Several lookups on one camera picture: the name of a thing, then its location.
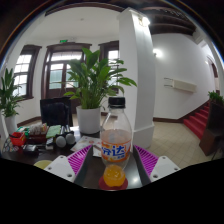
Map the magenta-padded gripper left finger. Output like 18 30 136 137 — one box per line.
43 143 94 184

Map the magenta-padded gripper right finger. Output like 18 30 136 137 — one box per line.
132 144 182 184

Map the clear orange drink bottle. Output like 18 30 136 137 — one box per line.
99 96 133 188

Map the grey-headed microphone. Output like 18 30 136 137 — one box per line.
64 124 77 146
54 125 67 148

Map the printed white paper leaflet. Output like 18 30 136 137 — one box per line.
69 134 103 158

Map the flat black device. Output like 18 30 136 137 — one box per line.
22 144 39 154

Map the tray of small white cups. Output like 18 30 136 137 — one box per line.
29 123 49 136

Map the flat round red coaster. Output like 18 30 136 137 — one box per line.
98 175 129 192

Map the red box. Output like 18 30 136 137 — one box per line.
9 131 28 147

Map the green and white box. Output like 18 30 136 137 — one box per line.
14 125 31 134

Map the potted plant in white pot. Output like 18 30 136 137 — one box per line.
63 47 138 135
0 68 24 136

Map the black chair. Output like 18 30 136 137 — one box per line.
39 96 74 128

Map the red carpeted staircase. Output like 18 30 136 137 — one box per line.
182 101 213 140

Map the dark wooden double door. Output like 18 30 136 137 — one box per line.
41 42 93 101

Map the dark-framed window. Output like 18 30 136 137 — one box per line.
98 40 120 94
13 44 43 101

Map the yellow mug with green handle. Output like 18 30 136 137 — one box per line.
33 159 53 170

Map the dark wooden stair post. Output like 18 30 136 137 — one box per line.
199 101 224 157

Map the white wall heater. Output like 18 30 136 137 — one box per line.
163 77 198 93

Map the small green plant on post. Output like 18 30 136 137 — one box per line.
208 90 224 107

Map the glowing wall lamp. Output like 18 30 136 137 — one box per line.
152 48 163 58

